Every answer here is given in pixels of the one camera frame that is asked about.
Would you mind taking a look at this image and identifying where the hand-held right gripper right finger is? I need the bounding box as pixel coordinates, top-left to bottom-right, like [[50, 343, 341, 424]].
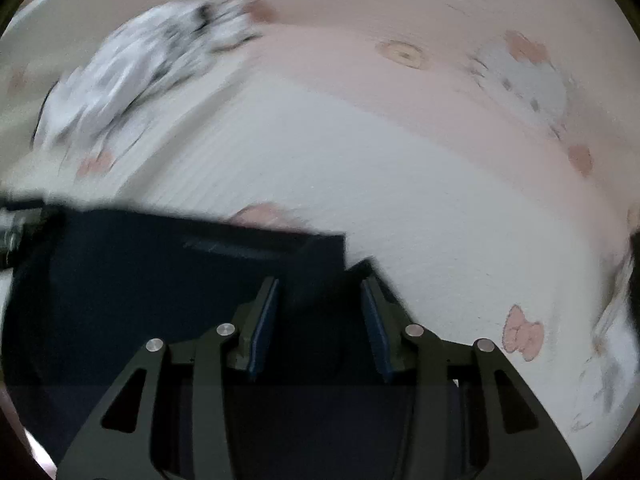
[[360, 265, 583, 480]]

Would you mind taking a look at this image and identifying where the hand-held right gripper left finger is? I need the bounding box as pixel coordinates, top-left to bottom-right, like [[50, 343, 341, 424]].
[[56, 276, 281, 480]]

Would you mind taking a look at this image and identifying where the navy garment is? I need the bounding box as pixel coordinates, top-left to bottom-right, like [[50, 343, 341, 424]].
[[0, 204, 463, 480]]

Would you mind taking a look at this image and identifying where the pink cat print bedsheet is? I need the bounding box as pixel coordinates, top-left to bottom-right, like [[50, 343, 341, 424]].
[[0, 0, 640, 461]]

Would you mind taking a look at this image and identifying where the white grey patterned garment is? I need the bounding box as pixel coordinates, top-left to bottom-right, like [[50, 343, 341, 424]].
[[32, 0, 266, 148]]

